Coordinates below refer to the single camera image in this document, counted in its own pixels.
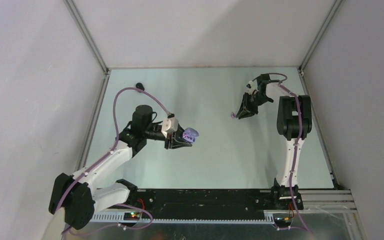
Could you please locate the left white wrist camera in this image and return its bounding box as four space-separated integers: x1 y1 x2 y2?
161 116 179 137

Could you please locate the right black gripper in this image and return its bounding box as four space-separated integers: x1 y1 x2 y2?
236 91 272 119

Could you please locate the aluminium frame rail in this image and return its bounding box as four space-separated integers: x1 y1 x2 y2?
90 180 356 223

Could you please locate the purple cable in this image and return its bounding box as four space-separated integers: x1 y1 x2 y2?
264 72 312 234
54 87 175 236

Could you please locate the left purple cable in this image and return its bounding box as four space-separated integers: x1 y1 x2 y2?
54 87 175 236

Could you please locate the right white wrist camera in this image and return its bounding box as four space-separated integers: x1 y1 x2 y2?
245 79 258 96

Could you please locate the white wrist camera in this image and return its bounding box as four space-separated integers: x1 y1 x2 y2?
245 79 258 96
161 116 179 137

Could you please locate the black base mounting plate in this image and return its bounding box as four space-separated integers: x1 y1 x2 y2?
106 188 304 221

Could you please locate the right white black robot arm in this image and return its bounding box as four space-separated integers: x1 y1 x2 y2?
231 72 312 209

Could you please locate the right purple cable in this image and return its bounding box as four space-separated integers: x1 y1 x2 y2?
264 72 312 234

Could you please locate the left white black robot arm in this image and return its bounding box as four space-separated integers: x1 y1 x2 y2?
48 105 199 230

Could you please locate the black oval case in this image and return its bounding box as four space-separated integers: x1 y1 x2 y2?
135 82 145 93

